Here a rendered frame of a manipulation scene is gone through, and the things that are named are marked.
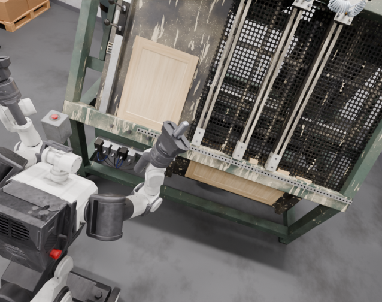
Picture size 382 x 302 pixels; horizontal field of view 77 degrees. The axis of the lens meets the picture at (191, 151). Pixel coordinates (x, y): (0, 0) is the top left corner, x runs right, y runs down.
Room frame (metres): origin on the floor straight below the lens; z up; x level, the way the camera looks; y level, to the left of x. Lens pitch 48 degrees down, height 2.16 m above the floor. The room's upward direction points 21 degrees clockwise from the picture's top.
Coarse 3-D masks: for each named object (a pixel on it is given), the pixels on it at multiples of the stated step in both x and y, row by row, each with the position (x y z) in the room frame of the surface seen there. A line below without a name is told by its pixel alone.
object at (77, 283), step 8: (72, 272) 0.31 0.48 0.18; (72, 280) 0.26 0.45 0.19; (80, 280) 0.28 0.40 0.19; (88, 280) 0.29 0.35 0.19; (72, 288) 0.22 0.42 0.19; (80, 288) 0.23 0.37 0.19; (88, 288) 0.25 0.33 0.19; (96, 288) 0.26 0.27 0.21; (104, 288) 0.28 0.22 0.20; (72, 296) 0.18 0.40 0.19; (80, 296) 0.19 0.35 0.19; (88, 296) 0.21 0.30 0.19; (96, 296) 0.22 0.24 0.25; (104, 296) 0.24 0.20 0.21
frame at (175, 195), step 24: (96, 96) 1.37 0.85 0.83; (72, 120) 1.11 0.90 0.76; (72, 144) 1.11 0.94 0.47; (96, 168) 1.14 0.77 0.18; (144, 168) 1.31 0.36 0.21; (168, 168) 1.32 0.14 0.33; (168, 192) 1.17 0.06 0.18; (240, 216) 1.20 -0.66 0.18; (288, 216) 1.40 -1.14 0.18; (312, 216) 1.22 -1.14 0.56; (288, 240) 1.19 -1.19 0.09
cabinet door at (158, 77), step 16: (144, 48) 1.46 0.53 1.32; (160, 48) 1.48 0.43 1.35; (144, 64) 1.41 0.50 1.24; (160, 64) 1.43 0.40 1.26; (176, 64) 1.45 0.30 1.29; (192, 64) 1.47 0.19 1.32; (128, 80) 1.33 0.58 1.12; (144, 80) 1.36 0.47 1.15; (160, 80) 1.38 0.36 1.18; (176, 80) 1.40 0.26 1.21; (128, 96) 1.28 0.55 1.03; (144, 96) 1.30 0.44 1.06; (160, 96) 1.33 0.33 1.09; (176, 96) 1.35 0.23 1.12; (128, 112) 1.22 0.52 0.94; (144, 112) 1.25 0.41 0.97; (160, 112) 1.27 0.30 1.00; (176, 112) 1.29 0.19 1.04; (160, 128) 1.21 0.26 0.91
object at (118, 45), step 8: (128, 0) 1.56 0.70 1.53; (128, 16) 1.52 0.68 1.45; (120, 40) 1.43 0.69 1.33; (120, 48) 1.41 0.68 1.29; (112, 56) 1.37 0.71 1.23; (112, 64) 1.34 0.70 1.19; (112, 72) 1.32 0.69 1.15; (112, 80) 1.29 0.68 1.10; (104, 88) 1.25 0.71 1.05; (112, 88) 1.28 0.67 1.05; (104, 96) 1.22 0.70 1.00; (104, 104) 1.20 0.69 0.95; (104, 112) 1.17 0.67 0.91
